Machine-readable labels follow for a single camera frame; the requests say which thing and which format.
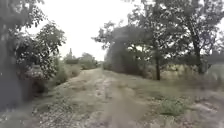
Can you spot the green bushes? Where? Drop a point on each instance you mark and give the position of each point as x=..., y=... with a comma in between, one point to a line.
x=83, y=61

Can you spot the dry grass verge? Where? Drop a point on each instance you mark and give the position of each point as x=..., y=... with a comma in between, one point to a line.
x=173, y=95
x=50, y=103

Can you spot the row of trees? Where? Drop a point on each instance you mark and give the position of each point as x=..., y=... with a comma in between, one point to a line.
x=20, y=50
x=166, y=33

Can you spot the grey dirt path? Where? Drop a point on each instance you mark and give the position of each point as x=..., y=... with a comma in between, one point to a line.
x=121, y=111

